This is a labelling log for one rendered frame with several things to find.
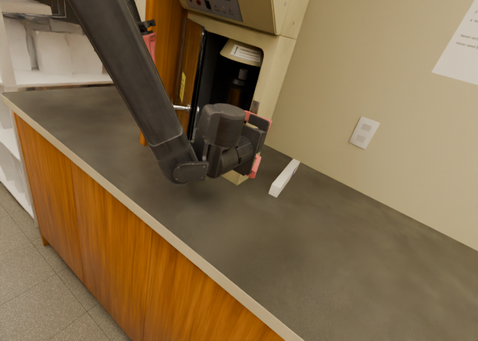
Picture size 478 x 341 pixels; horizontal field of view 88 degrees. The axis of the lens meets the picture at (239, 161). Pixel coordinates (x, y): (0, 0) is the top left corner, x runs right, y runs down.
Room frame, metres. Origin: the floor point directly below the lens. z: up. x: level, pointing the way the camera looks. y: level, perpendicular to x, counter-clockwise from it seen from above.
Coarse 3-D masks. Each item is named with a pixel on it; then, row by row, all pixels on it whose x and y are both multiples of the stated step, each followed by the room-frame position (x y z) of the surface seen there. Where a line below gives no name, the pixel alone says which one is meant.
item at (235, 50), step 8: (232, 40) 0.81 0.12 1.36; (224, 48) 0.81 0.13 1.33; (232, 48) 0.79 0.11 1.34; (240, 48) 0.78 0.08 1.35; (248, 48) 0.78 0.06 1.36; (256, 48) 0.79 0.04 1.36; (224, 56) 0.79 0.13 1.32; (232, 56) 0.77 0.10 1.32; (240, 56) 0.77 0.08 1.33; (248, 56) 0.77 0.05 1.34; (256, 56) 0.78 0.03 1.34; (248, 64) 0.77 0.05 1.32; (256, 64) 0.77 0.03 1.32
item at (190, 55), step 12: (192, 24) 0.69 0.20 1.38; (192, 36) 0.66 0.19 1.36; (204, 36) 0.55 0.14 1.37; (192, 48) 0.64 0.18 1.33; (192, 60) 0.62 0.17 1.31; (180, 72) 0.81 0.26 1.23; (192, 72) 0.59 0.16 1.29; (180, 84) 0.77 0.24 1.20; (192, 84) 0.57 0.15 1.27; (192, 96) 0.55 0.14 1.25; (192, 108) 0.55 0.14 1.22; (180, 120) 0.68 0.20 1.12
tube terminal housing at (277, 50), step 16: (304, 0) 0.77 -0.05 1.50; (192, 16) 0.83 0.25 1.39; (208, 16) 0.81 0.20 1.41; (288, 16) 0.71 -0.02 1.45; (224, 32) 0.78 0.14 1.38; (240, 32) 0.75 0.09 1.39; (256, 32) 0.73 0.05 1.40; (288, 32) 0.74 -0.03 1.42; (272, 48) 0.70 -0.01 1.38; (288, 48) 0.76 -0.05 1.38; (272, 64) 0.70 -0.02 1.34; (288, 64) 0.79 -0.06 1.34; (272, 80) 0.73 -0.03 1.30; (256, 96) 0.71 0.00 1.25; (272, 96) 0.76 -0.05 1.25; (272, 112) 0.79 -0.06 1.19; (224, 176) 0.72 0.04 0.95; (240, 176) 0.70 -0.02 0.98
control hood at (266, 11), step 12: (180, 0) 0.80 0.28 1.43; (240, 0) 0.67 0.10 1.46; (252, 0) 0.65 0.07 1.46; (264, 0) 0.63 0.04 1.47; (276, 0) 0.64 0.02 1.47; (288, 0) 0.69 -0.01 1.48; (204, 12) 0.78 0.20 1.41; (240, 12) 0.70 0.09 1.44; (252, 12) 0.68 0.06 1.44; (264, 12) 0.65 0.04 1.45; (276, 12) 0.65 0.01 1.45; (240, 24) 0.73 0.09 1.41; (252, 24) 0.70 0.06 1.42; (264, 24) 0.68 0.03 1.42; (276, 24) 0.66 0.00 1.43
